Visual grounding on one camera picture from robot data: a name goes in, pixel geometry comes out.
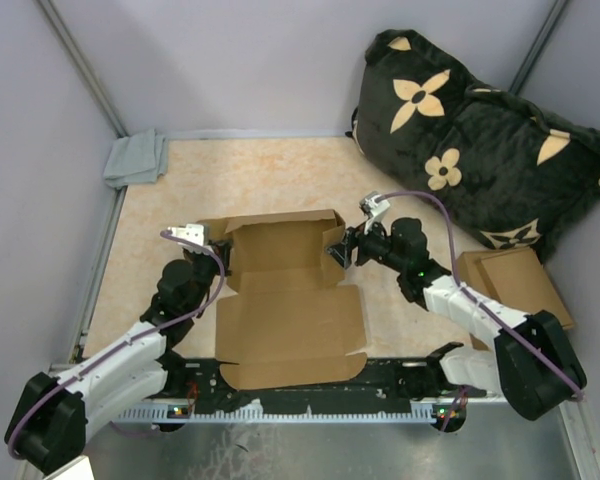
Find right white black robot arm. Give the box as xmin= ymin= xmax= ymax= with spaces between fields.
xmin=326 ymin=218 xmax=587 ymax=420

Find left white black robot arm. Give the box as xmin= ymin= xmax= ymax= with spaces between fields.
xmin=4 ymin=240 xmax=231 ymax=474

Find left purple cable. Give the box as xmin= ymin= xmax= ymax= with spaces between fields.
xmin=4 ymin=230 xmax=227 ymax=459

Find grey folded cloth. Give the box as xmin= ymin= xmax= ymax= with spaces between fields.
xmin=103 ymin=129 xmax=168 ymax=189

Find brown cardboard box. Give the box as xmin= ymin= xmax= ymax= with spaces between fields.
xmin=204 ymin=209 xmax=367 ymax=390

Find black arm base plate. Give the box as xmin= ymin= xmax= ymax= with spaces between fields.
xmin=151 ymin=358 xmax=486 ymax=432

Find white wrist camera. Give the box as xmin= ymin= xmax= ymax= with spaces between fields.
xmin=166 ymin=223 xmax=209 ymax=251
xmin=359 ymin=191 xmax=391 ymax=234

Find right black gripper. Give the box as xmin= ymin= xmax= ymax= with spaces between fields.
xmin=325 ymin=214 xmax=406 ymax=273

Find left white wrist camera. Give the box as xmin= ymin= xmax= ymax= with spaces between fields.
xmin=166 ymin=223 xmax=209 ymax=251

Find aluminium frame rail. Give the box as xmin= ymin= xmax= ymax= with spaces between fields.
xmin=39 ymin=360 xmax=587 ymax=424

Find black flower pattern cushion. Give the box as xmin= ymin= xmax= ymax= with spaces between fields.
xmin=351 ymin=29 xmax=600 ymax=259

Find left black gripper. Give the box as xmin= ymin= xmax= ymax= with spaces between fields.
xmin=186 ymin=239 xmax=233 ymax=314

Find white paper corner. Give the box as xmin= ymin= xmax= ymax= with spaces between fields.
xmin=43 ymin=455 xmax=95 ymax=480

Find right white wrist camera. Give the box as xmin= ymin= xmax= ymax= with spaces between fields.
xmin=359 ymin=191 xmax=391 ymax=234

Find upper folded cardboard box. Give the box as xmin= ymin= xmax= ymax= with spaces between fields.
xmin=476 ymin=248 xmax=575 ymax=330

